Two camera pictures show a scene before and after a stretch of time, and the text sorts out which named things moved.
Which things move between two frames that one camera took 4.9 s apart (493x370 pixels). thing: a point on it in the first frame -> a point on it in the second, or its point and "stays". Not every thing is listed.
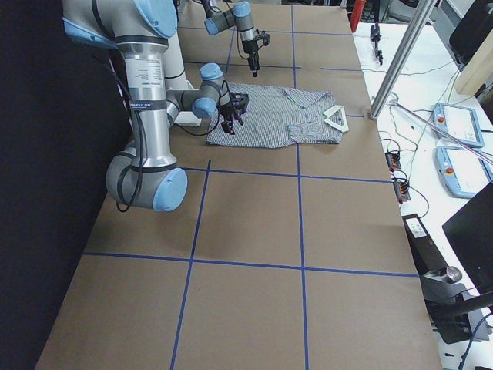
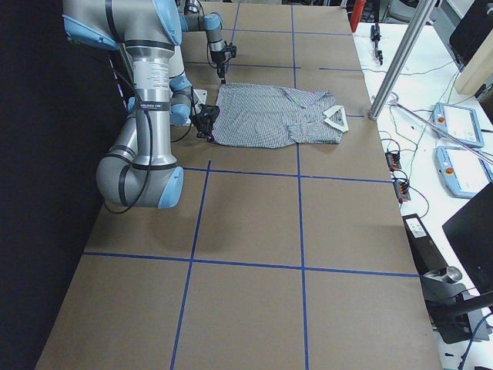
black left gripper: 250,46 -> 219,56
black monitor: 470,232 stays
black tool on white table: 375,35 stays
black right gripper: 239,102 -> 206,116
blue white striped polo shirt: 281,116 stays
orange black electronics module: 393,160 stays
